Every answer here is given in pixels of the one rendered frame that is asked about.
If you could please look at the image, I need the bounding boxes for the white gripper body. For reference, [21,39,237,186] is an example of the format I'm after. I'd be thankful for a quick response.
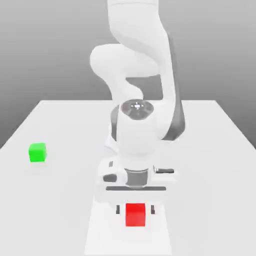
[96,185,168,204]

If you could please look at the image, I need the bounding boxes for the small red cube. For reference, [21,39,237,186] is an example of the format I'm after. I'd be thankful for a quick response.
[125,202,146,228]

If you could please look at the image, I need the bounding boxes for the small green cube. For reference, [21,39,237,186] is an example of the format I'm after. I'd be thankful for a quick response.
[28,142,47,163]

